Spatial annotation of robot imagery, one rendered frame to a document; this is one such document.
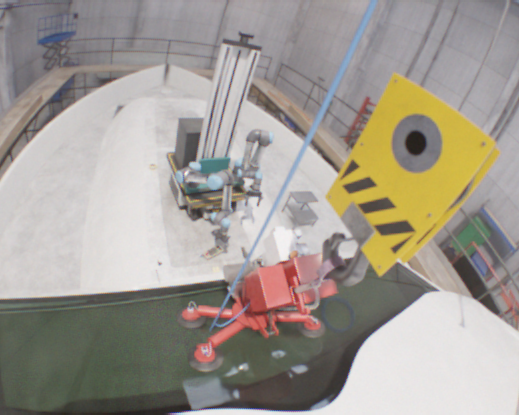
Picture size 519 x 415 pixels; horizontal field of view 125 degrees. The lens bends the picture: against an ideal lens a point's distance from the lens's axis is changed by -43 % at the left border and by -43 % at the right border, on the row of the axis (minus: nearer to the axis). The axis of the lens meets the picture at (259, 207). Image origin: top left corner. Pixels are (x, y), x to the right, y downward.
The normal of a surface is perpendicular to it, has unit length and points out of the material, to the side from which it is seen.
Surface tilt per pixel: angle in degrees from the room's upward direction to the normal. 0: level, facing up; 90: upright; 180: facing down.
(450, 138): 90
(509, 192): 90
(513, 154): 90
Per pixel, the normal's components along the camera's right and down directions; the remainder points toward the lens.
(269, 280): 0.38, -0.46
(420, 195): -0.89, 0.06
